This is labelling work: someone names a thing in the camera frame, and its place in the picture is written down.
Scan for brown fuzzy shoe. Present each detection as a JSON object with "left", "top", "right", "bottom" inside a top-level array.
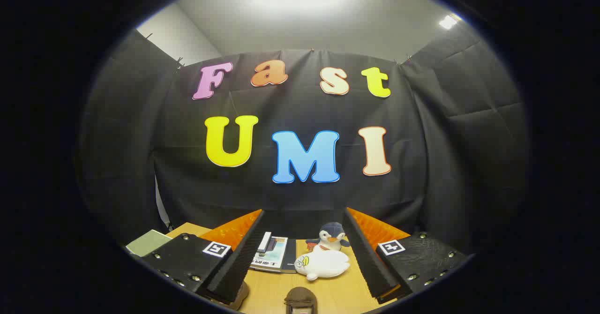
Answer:
[
  {"left": 284, "top": 286, "right": 318, "bottom": 314},
  {"left": 229, "top": 281, "right": 250, "bottom": 311}
]

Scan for grey penguin plush toy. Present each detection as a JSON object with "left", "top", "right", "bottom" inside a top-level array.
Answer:
[{"left": 306, "top": 222, "right": 351, "bottom": 253}]

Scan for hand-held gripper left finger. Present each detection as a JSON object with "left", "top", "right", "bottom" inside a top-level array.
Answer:
[{"left": 141, "top": 209, "right": 266, "bottom": 305}]

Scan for white duck plush toy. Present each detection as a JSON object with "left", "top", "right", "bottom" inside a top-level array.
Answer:
[{"left": 294, "top": 248, "right": 351, "bottom": 282}]

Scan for beige fabric storage box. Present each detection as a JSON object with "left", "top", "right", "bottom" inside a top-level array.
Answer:
[{"left": 126, "top": 230, "right": 173, "bottom": 258}]

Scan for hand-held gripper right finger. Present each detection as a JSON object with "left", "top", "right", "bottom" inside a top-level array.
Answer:
[{"left": 343, "top": 207, "right": 469, "bottom": 304}]

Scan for sky photo cover book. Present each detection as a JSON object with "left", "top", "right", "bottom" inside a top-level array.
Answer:
[{"left": 250, "top": 236, "right": 289, "bottom": 272}]

